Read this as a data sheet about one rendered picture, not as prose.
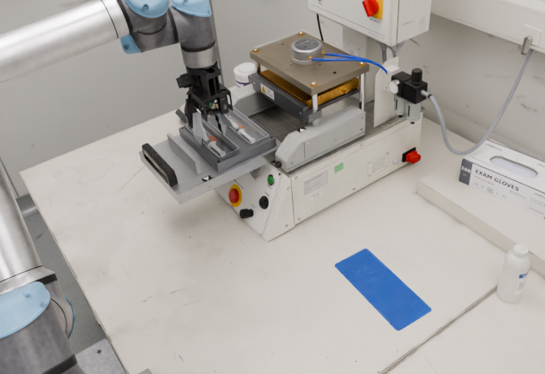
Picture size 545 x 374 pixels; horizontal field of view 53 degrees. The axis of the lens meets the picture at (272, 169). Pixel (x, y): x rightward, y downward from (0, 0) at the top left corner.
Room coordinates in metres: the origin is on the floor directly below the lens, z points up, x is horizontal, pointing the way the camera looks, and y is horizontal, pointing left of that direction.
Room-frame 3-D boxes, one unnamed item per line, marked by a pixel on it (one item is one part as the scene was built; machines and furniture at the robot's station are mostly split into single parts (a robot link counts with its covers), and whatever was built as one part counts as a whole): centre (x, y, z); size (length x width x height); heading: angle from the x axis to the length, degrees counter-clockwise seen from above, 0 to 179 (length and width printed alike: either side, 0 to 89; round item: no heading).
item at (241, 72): (1.69, 0.05, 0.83); 0.09 x 0.09 x 0.15
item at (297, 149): (1.12, -0.12, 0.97); 0.26 x 0.05 x 0.07; 121
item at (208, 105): (1.10, 0.13, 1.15); 0.09 x 0.08 x 0.12; 31
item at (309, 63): (1.28, -0.15, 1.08); 0.31 x 0.24 x 0.13; 31
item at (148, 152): (1.05, 0.26, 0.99); 0.15 x 0.02 x 0.04; 31
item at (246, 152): (1.15, 0.11, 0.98); 0.20 x 0.17 x 0.03; 31
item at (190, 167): (1.12, 0.15, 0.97); 0.30 x 0.22 x 0.08; 121
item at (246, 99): (1.37, 0.01, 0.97); 0.25 x 0.05 x 0.07; 121
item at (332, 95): (1.27, -0.12, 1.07); 0.22 x 0.17 x 0.10; 31
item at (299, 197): (1.26, -0.12, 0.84); 0.53 x 0.37 x 0.17; 121
